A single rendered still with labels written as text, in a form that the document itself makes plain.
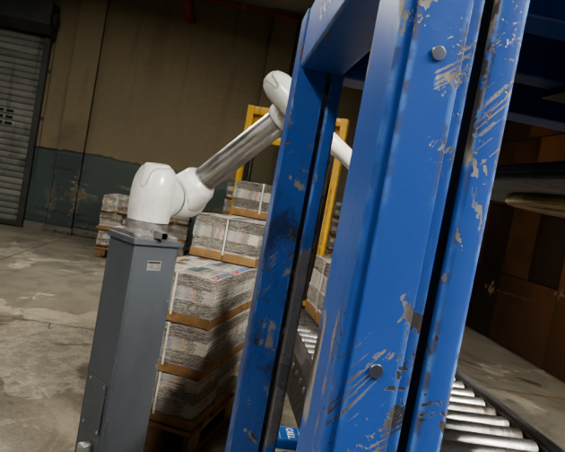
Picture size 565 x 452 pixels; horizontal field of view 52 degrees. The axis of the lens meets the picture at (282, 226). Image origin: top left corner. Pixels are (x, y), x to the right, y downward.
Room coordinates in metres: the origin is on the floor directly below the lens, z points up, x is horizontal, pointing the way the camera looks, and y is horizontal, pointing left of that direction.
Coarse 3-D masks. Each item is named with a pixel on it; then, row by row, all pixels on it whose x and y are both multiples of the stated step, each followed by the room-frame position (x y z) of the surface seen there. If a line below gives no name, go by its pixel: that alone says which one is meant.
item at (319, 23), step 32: (320, 0) 0.83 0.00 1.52; (352, 0) 0.61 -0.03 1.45; (544, 0) 0.59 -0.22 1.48; (320, 32) 0.77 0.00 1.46; (352, 32) 0.72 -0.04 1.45; (544, 32) 0.63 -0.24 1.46; (320, 64) 0.90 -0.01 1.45; (352, 64) 0.87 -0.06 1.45; (544, 64) 0.81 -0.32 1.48; (512, 96) 1.00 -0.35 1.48; (544, 96) 0.86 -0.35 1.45
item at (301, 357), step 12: (300, 348) 1.70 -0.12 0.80; (300, 360) 1.58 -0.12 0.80; (312, 360) 1.60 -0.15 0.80; (300, 372) 1.48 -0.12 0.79; (288, 384) 1.63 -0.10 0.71; (300, 384) 1.46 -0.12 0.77; (288, 396) 1.60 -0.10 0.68; (300, 396) 1.43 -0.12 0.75; (300, 408) 1.40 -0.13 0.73; (300, 420) 1.38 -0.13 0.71
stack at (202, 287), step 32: (192, 256) 3.07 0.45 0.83; (192, 288) 2.50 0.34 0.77; (224, 288) 2.59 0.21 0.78; (192, 352) 2.49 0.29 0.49; (224, 352) 2.79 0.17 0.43; (160, 384) 2.52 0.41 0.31; (192, 384) 2.49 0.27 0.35; (224, 384) 2.87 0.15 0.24; (192, 416) 2.49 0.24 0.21; (224, 416) 2.98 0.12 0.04; (160, 448) 2.53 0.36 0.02; (192, 448) 2.54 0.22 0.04
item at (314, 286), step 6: (318, 258) 2.24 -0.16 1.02; (324, 258) 2.18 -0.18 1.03; (330, 258) 2.22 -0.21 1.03; (318, 264) 2.22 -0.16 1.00; (318, 270) 2.21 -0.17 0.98; (312, 276) 2.28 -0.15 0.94; (318, 276) 2.18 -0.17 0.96; (312, 282) 2.25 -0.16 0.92; (318, 282) 2.16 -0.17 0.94; (312, 288) 2.22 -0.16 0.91; (318, 288) 2.14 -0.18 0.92; (312, 294) 2.20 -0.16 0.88; (312, 300) 2.19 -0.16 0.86
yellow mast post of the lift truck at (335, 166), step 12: (348, 120) 4.10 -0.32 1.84; (336, 132) 4.18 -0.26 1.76; (336, 168) 4.09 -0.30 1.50; (336, 180) 4.09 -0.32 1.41; (324, 204) 4.12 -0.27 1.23; (324, 216) 4.10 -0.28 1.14; (324, 228) 4.09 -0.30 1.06; (324, 240) 4.09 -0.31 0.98; (324, 252) 4.10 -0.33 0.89; (312, 264) 4.12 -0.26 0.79
